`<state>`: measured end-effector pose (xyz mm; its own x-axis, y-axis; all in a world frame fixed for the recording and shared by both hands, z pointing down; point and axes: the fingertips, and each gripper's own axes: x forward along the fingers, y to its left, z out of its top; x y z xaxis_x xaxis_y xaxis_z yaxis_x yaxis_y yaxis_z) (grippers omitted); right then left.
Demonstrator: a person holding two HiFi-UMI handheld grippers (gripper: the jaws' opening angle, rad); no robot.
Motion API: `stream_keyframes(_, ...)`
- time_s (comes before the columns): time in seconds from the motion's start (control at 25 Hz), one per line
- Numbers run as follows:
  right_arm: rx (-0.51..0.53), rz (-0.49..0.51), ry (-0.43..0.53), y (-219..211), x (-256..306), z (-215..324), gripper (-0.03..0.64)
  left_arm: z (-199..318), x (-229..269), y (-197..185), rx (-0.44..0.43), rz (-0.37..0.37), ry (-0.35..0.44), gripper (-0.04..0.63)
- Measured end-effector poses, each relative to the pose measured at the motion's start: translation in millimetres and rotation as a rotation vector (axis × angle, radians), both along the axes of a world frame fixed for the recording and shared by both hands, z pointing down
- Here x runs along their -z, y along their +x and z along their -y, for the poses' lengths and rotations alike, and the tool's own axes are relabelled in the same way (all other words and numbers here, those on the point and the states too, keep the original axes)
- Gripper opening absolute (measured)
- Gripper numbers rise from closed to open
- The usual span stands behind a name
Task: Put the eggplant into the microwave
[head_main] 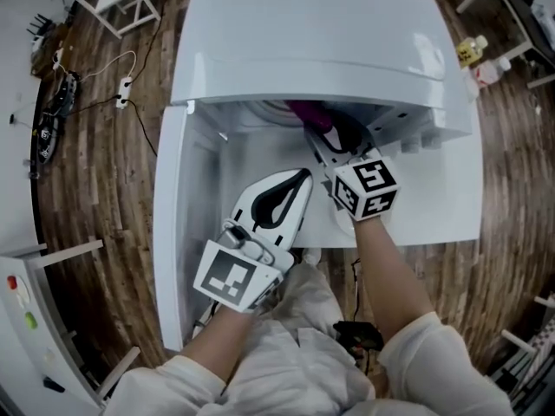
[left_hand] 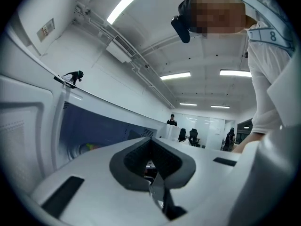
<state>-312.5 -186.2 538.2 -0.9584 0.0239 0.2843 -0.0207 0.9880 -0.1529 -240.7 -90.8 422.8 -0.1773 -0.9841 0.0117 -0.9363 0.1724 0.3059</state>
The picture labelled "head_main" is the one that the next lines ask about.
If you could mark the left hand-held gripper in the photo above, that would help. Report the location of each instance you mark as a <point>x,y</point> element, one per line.
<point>230,275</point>

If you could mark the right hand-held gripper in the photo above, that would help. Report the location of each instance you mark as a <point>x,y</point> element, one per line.
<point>368,184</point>

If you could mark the purple eggplant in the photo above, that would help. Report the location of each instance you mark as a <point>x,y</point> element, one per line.
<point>305,113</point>

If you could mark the white microwave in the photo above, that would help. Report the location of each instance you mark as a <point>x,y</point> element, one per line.
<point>303,28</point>

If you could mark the person's left forearm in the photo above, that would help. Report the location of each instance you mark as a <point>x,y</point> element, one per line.
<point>217,340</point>

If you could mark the person's right forearm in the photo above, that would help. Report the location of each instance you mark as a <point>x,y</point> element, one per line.
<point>390,275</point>

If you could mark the person's left white shoe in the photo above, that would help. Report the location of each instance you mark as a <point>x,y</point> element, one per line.
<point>312,258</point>

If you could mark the white square table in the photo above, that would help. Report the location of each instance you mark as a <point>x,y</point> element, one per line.
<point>433,197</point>

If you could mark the black waist pack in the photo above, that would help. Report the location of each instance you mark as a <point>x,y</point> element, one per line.
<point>357,334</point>

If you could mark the person's white clothing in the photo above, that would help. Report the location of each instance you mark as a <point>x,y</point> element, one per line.
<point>303,362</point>

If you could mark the yellow drink bottle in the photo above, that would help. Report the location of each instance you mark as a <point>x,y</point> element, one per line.
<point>470,52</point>

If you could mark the clear bottle red label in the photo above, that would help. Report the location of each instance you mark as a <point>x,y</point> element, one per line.
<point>487,74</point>

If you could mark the white power strip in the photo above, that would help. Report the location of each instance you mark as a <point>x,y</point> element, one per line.
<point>124,93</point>

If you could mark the black equipment bag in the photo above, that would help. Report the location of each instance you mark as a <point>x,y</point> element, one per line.
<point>50,132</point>

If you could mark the white toy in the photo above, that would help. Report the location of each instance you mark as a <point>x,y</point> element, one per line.
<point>22,297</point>

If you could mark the green toy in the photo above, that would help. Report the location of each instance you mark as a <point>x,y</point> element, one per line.
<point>30,320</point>

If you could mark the red toy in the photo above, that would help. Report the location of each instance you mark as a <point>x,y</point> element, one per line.
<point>12,282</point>

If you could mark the black toy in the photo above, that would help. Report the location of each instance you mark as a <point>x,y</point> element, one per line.
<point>54,384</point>

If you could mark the white table with toys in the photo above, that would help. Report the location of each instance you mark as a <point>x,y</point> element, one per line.
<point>13,332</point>

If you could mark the black router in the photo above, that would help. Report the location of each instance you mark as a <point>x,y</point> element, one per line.
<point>41,41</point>

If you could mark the white frame rack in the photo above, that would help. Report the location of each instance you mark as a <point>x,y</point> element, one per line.
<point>516,340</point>

